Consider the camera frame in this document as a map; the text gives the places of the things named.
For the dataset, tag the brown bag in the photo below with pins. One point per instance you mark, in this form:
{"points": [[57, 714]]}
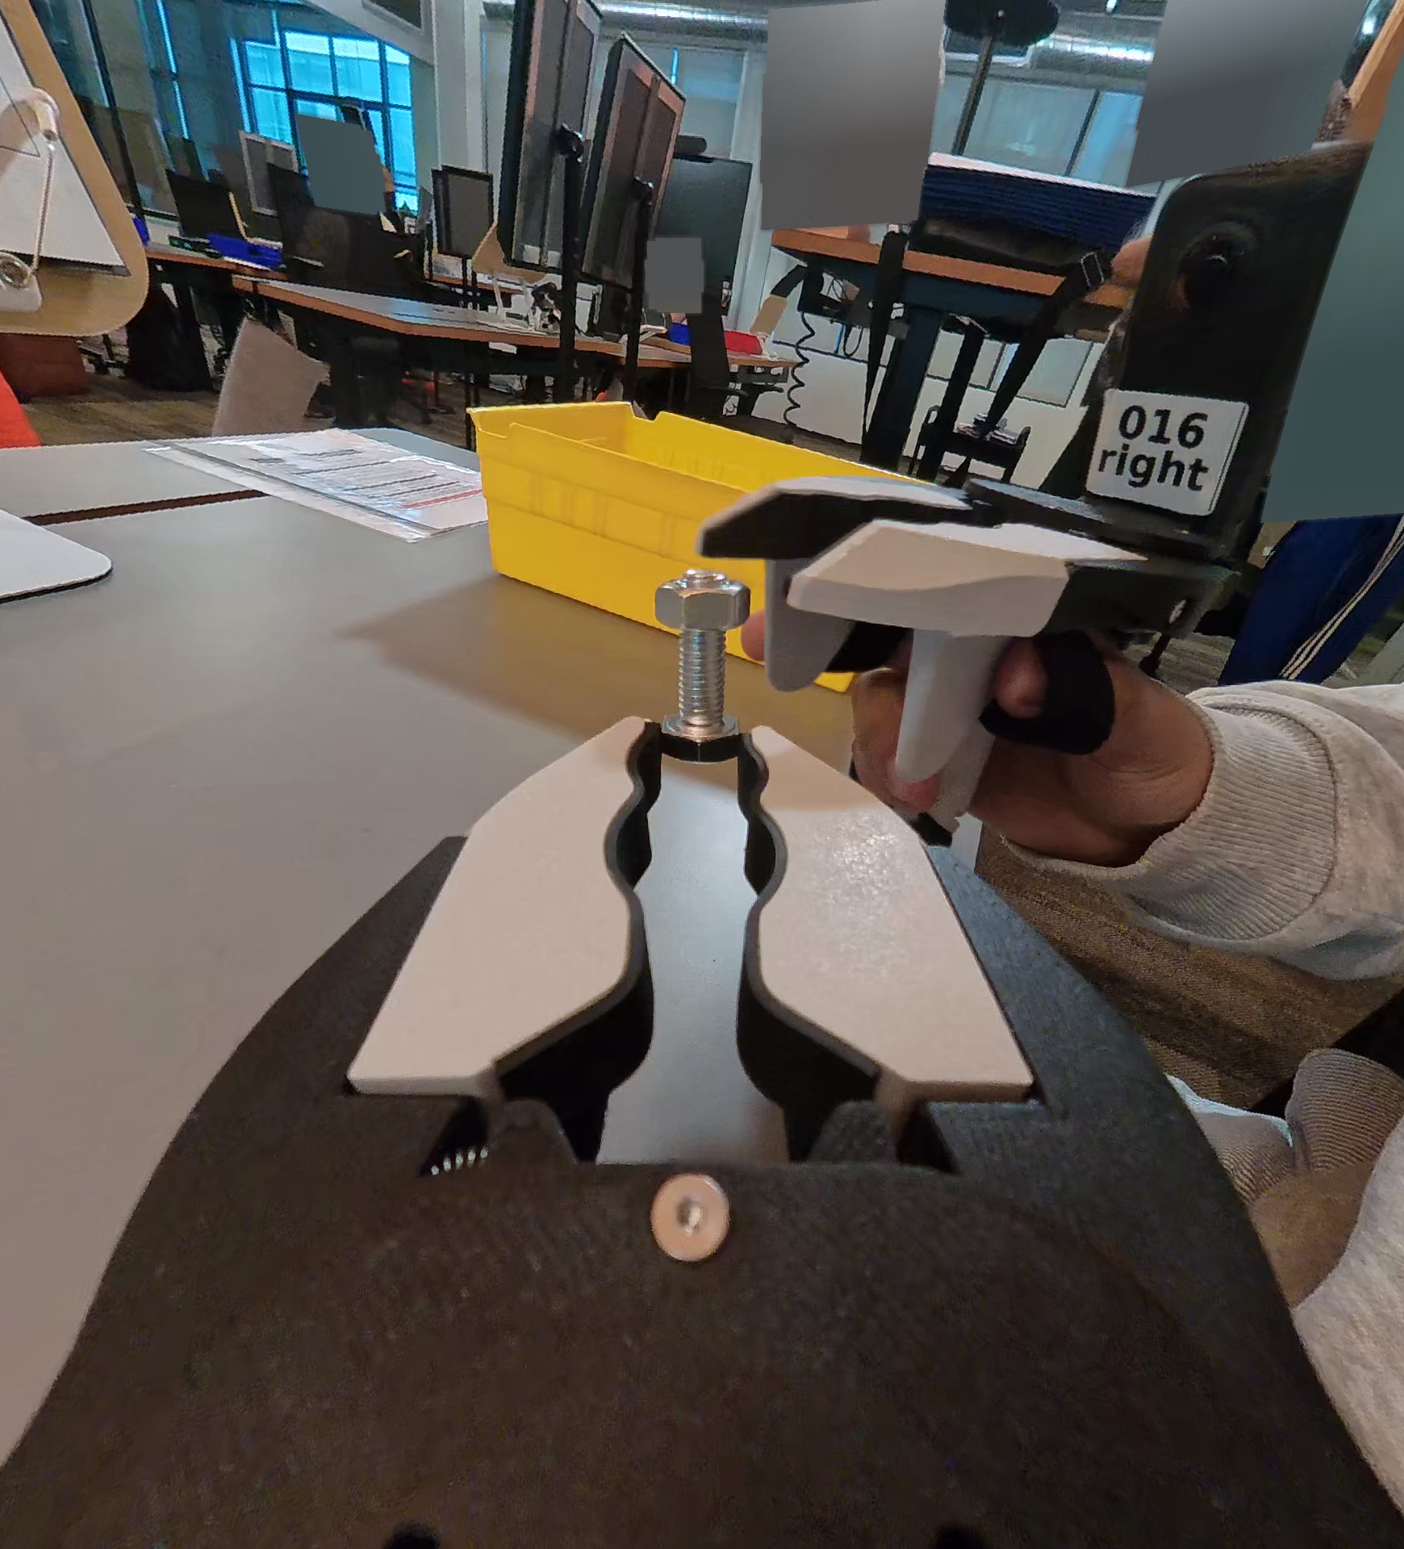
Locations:
{"points": [[42, 363]]}

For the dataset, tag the yellow plastic bin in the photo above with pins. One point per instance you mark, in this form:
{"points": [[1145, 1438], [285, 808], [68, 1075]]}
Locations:
{"points": [[577, 533]]}

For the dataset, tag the grey board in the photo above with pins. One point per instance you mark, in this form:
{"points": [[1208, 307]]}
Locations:
{"points": [[264, 388]]}

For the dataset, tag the grey desk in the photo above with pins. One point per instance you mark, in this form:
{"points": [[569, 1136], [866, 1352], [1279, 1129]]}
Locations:
{"points": [[234, 749]]}

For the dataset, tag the monitor on pole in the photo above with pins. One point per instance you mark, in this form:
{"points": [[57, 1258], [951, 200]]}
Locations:
{"points": [[637, 170], [545, 133]]}

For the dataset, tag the black monitor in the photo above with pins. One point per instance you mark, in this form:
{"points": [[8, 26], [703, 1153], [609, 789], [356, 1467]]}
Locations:
{"points": [[714, 209]]}

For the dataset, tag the laminated paper sheet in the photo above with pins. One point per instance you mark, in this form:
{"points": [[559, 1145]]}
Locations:
{"points": [[341, 477]]}

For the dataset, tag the white document stand with board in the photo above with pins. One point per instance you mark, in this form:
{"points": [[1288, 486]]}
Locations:
{"points": [[4, 548]]}

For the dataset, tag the steel bolt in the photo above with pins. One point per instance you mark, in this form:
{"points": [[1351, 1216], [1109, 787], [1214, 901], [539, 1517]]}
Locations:
{"points": [[703, 681]]}

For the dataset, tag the person's right forearm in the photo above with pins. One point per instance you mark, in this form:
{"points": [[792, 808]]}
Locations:
{"points": [[1347, 823]]}

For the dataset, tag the steel hex nut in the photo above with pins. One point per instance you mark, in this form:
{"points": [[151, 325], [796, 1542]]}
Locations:
{"points": [[703, 598]]}

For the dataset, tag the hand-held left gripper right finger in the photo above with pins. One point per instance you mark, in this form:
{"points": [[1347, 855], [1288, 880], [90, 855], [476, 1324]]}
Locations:
{"points": [[888, 956]]}

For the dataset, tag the blue jacket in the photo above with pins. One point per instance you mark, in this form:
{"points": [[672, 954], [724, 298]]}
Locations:
{"points": [[1317, 593]]}

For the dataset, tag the long office desk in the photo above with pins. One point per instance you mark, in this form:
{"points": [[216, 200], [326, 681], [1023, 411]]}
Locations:
{"points": [[411, 314]]}

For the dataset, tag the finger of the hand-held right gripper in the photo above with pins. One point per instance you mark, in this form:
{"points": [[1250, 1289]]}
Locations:
{"points": [[929, 578], [800, 644]]}

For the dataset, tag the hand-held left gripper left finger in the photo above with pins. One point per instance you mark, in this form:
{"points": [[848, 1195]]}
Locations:
{"points": [[508, 943]]}

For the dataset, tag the standing desk with orange top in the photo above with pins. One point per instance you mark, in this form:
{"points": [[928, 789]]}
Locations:
{"points": [[960, 261]]}

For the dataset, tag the black office chair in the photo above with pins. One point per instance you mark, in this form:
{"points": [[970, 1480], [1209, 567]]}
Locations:
{"points": [[714, 363]]}

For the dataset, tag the person's right hand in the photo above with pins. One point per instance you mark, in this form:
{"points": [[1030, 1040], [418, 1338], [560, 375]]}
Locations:
{"points": [[1076, 795]]}

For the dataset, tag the person's striped shirt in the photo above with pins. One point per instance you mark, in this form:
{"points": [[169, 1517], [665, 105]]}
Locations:
{"points": [[1239, 1136]]}

